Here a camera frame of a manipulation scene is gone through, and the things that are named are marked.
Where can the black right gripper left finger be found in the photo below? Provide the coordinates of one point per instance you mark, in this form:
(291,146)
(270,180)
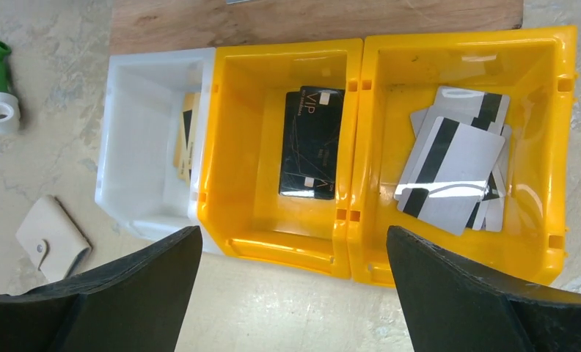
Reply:
(135,303)

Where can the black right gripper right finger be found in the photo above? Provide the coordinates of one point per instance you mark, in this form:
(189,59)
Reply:
(452,303)

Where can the silver cards stack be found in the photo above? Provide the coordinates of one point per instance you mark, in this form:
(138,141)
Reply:
(452,174)

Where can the gold cards stack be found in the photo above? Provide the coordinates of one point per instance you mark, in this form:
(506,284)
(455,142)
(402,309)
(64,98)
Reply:
(183,155)

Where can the black VIP cards stack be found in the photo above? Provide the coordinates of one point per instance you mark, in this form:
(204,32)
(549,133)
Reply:
(310,139)

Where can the yellow middle plastic bin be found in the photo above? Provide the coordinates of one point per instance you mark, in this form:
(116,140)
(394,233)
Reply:
(239,202)

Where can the yellow plastic bin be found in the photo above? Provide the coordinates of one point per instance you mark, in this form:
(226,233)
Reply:
(239,202)
(536,69)

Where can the white plastic bin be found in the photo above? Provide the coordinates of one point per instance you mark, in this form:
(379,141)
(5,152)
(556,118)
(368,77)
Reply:
(137,184)

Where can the yellow right plastic bin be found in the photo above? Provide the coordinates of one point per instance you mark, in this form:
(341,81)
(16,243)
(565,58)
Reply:
(536,69)

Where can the wooden board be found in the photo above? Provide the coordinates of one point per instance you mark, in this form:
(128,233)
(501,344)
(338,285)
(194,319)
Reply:
(154,26)

